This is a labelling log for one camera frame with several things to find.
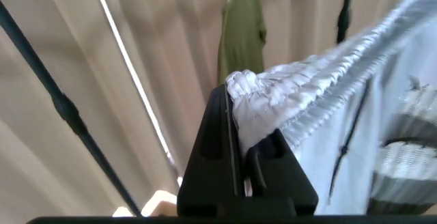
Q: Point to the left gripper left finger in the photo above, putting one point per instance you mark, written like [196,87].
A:
[211,169]

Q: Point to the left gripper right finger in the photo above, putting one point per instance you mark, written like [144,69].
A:
[280,176]

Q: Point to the pale grey shorts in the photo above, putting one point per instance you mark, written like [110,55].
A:
[307,80]

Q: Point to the green long-sleeved shirt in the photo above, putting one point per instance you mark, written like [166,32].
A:
[242,36]

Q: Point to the white laundry basket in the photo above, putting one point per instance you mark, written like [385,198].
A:
[409,159]

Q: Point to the black clothes rack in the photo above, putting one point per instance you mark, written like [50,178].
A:
[65,109]

